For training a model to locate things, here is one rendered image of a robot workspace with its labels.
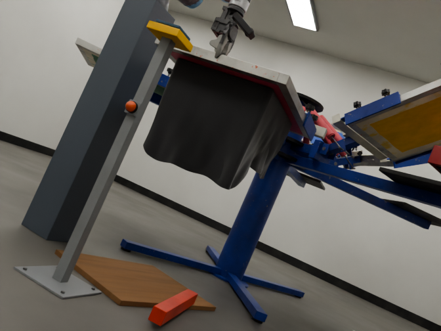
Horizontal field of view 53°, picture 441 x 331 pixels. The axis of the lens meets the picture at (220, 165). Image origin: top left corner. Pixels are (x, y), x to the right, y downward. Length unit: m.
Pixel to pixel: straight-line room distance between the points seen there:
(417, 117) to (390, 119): 0.13
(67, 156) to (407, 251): 4.91
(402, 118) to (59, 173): 1.73
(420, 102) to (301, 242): 4.14
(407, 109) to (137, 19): 1.40
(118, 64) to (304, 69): 4.93
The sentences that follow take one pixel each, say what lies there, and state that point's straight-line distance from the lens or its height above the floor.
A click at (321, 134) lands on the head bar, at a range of 2.41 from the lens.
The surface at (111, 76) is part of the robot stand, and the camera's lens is 2.14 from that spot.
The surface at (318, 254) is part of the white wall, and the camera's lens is 6.26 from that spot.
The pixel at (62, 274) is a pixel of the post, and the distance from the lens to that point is 1.64.
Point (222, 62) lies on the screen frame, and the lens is 1.73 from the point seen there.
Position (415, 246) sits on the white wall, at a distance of 6.26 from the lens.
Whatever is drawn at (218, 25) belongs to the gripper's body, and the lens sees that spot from 1.79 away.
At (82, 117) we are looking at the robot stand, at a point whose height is 0.56.
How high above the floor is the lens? 0.50
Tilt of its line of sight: 3 degrees up
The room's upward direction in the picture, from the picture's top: 24 degrees clockwise
